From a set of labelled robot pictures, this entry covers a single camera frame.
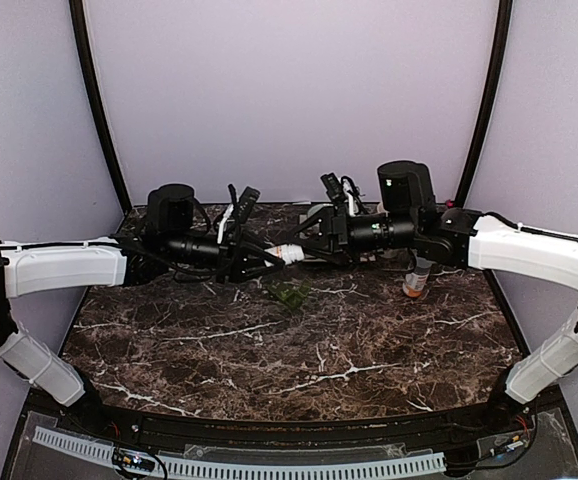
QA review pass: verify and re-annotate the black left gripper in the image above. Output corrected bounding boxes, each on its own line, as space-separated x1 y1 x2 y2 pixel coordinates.
164 226 284 284

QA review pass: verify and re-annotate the small white pill bottle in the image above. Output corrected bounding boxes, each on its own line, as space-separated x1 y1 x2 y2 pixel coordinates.
266 244 305 265

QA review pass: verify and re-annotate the green pill organizer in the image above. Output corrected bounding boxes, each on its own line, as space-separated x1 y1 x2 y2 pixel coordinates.
266 281 311 311

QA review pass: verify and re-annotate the orange grey-capped pill bottle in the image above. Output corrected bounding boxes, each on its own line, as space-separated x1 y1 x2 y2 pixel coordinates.
402 258 433 298

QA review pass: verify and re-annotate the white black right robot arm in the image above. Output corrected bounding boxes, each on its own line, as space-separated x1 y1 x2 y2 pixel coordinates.
288 160 578 434

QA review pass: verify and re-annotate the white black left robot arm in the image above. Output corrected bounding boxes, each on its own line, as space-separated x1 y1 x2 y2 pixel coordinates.
0 184 300 436

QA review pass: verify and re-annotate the plain teal ceramic bowl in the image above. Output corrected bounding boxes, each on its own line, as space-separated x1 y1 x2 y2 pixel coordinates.
307 203 335 221

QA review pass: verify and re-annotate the floral square ceramic plate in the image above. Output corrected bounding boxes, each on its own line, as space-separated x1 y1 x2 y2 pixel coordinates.
299 212 385 266

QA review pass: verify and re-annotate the left circuit board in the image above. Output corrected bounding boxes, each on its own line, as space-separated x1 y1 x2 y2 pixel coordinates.
112 449 157 472

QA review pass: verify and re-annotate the circuit board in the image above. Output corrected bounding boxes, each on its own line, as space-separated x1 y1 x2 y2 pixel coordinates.
489 435 530 457
112 449 157 472

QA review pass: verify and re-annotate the right circuit board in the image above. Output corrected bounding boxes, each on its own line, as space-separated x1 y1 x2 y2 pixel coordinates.
489 435 530 457

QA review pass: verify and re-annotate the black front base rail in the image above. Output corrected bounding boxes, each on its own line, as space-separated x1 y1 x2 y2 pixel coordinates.
2 387 578 479

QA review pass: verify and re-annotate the white slotted cable duct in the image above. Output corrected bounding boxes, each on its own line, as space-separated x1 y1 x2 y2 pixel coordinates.
31 426 446 479

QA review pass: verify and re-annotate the black right corner post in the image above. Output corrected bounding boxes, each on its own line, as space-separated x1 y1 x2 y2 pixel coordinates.
454 0 513 207

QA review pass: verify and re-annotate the black corner post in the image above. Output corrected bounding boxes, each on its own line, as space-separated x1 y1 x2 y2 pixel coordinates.
68 0 132 214
454 0 513 207

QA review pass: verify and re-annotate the black left corner post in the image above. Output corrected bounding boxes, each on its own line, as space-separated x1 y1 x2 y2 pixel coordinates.
68 0 132 214

